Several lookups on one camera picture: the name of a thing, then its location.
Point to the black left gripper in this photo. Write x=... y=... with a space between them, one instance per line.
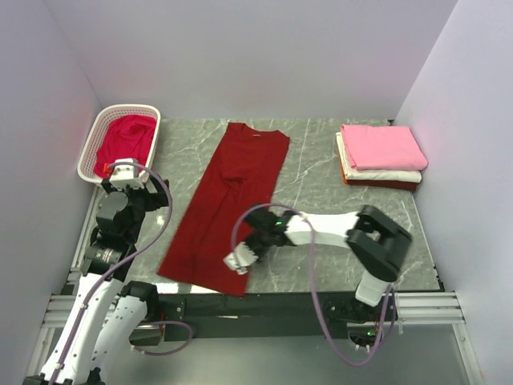
x=155 y=200

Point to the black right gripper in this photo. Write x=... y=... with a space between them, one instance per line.
x=249 y=242

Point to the dark red t shirt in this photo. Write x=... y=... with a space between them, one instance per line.
x=243 y=171

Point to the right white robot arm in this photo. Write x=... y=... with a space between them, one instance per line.
x=377 y=241

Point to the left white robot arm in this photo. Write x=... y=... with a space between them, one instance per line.
x=107 y=308

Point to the white plastic laundry basket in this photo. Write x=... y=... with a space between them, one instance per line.
x=99 y=129

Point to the crimson t shirt in basket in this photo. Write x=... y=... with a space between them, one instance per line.
x=129 y=136

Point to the folded white t shirt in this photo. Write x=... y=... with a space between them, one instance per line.
x=351 y=173

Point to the folded pink t shirt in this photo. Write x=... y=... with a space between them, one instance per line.
x=384 y=148

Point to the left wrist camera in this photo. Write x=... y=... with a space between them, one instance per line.
x=124 y=174

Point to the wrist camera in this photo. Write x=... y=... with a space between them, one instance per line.
x=240 y=259
x=124 y=174

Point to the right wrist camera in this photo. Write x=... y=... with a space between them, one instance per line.
x=240 y=259

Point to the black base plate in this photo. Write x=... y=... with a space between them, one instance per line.
x=271 y=314

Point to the aluminium rail frame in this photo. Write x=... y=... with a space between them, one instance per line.
x=412 y=309

